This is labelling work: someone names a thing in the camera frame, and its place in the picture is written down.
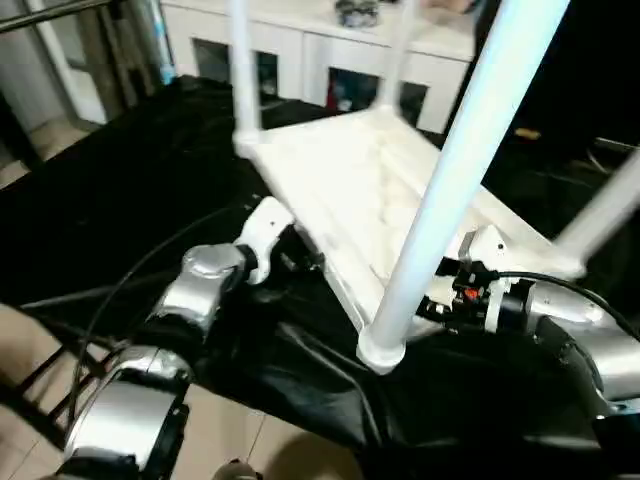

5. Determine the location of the white glass-door cabinet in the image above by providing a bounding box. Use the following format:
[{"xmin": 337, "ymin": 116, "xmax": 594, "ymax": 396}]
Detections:
[{"xmin": 159, "ymin": 0, "xmax": 476, "ymax": 134}]

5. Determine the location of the blue and white roll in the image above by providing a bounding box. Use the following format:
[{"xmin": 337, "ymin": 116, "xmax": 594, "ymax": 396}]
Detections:
[{"xmin": 147, "ymin": 0, "xmax": 179, "ymax": 86}]

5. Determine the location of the white plastic table leg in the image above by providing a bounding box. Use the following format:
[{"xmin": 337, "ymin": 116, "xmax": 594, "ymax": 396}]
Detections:
[
  {"xmin": 554, "ymin": 147, "xmax": 640, "ymax": 266},
  {"xmin": 357, "ymin": 0, "xmax": 571, "ymax": 361},
  {"xmin": 377, "ymin": 0, "xmax": 419, "ymax": 114},
  {"xmin": 227, "ymin": 0, "xmax": 264, "ymax": 146}
]

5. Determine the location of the white pole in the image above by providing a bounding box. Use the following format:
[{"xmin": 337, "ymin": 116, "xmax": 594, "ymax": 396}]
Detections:
[{"xmin": 27, "ymin": 0, "xmax": 94, "ymax": 121}]

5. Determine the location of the black mat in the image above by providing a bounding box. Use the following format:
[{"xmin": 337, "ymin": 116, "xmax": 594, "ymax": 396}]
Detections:
[{"xmin": 0, "ymin": 74, "xmax": 640, "ymax": 480}]

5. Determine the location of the black metal bar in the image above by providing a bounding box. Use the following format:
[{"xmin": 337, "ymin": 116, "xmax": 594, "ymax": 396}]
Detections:
[{"xmin": 594, "ymin": 137, "xmax": 640, "ymax": 154}]

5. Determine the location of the black left wrist camera cable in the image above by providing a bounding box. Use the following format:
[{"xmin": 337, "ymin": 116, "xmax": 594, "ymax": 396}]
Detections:
[{"xmin": 69, "ymin": 204, "xmax": 251, "ymax": 426}]

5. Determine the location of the black metal rack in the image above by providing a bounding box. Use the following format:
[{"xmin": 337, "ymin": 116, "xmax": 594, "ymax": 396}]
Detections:
[{"xmin": 0, "ymin": 344, "xmax": 101, "ymax": 451}]

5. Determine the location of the black tripod pole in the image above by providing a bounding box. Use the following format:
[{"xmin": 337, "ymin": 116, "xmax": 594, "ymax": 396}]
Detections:
[{"xmin": 0, "ymin": 0, "xmax": 126, "ymax": 31}]

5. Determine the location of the black backdrop cloth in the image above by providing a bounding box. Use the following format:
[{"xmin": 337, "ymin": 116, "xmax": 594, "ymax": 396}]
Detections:
[{"xmin": 479, "ymin": 0, "xmax": 640, "ymax": 151}]

